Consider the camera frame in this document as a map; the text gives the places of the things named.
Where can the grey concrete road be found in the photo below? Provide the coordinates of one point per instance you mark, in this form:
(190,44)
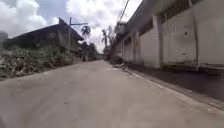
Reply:
(96,96)

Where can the dark roadside gutter strip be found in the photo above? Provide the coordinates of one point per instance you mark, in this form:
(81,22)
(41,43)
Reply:
(186,81)

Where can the dark shed building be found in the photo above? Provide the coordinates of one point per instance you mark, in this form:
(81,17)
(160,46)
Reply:
(46,36)

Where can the palm tree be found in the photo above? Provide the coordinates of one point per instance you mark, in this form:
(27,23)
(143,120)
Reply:
(86,31)

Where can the utility pole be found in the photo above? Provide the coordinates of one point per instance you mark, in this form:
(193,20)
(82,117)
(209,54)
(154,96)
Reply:
(70,36)

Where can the long white wall building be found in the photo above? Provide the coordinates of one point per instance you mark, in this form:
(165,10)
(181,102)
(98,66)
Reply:
(180,36)

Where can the overgrown green bushes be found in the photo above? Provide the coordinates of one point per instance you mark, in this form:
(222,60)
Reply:
(30,61)

